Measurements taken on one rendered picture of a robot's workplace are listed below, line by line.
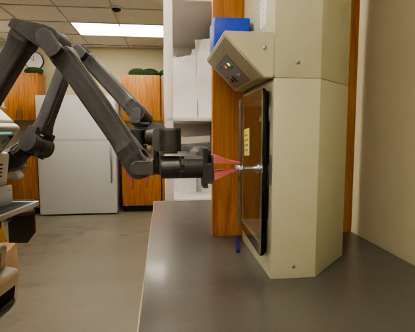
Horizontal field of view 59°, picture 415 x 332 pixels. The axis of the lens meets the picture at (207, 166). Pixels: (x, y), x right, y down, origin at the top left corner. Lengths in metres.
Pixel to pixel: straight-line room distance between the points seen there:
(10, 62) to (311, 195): 0.80
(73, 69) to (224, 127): 0.50
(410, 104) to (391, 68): 0.14
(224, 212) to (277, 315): 0.54
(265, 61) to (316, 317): 0.54
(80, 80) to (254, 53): 0.43
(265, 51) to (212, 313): 0.56
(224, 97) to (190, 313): 0.70
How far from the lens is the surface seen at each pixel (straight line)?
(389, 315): 0.84
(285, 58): 0.88
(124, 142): 0.93
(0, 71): 1.07
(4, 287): 1.47
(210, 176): 0.91
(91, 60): 1.49
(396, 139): 1.22
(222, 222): 1.24
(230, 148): 1.21
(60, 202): 6.00
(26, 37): 1.04
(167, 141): 0.91
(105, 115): 0.95
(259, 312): 0.78
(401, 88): 1.22
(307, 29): 0.91
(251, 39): 0.87
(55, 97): 1.52
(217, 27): 1.07
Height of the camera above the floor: 1.29
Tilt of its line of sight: 6 degrees down
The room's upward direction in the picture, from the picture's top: straight up
